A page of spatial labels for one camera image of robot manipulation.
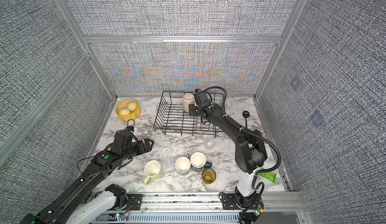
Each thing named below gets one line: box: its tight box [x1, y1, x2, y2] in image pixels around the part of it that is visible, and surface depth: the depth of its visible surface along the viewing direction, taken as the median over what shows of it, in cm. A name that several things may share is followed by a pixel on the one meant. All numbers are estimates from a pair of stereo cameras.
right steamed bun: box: [126, 101, 138, 111], surface depth 108 cm
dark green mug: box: [189, 152, 213, 173], surface depth 80 cm
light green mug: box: [143, 160, 162, 185], surface depth 78 cm
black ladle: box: [242, 110, 250, 129], surface depth 108 cm
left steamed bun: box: [118, 107, 131, 116], surface depth 105 cm
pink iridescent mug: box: [182, 92, 196, 112], surface depth 102 cm
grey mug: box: [174, 153, 191, 176], surface depth 80 cm
